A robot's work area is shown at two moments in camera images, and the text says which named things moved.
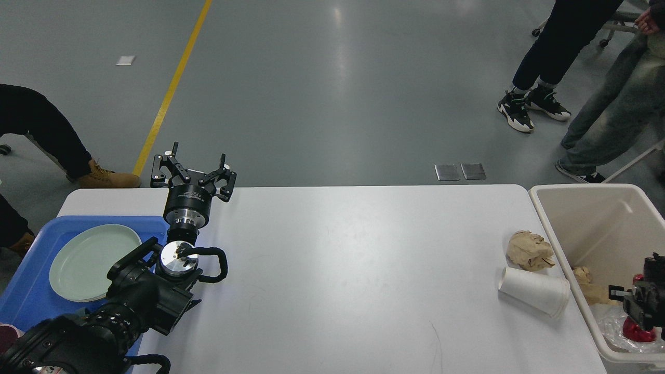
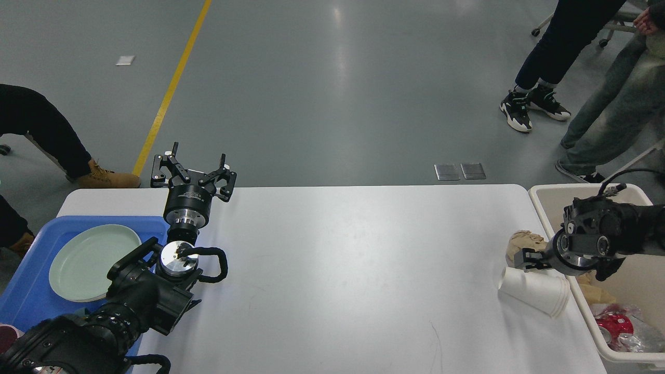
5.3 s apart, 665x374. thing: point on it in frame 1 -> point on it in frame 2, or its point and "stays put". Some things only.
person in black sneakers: (570, 26) stays put
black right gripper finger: (617, 292) -> (553, 260)
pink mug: (9, 335) stays put
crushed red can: (632, 330) -> (615, 325)
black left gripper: (187, 210) stays put
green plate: (80, 265) stays put
